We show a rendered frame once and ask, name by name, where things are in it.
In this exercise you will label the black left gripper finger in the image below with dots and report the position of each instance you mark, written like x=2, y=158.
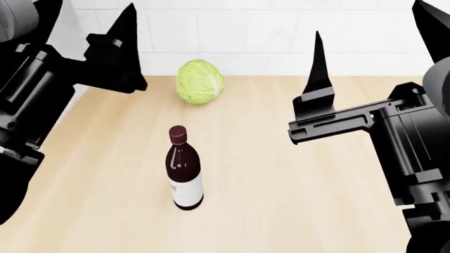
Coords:
x=119, y=68

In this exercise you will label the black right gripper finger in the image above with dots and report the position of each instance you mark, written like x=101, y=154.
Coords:
x=436, y=29
x=318, y=89

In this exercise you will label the dark vinegar bottle white label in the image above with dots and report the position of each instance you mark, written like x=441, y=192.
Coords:
x=184, y=171

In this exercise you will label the green cabbage head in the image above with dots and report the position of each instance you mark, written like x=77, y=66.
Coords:
x=200, y=83

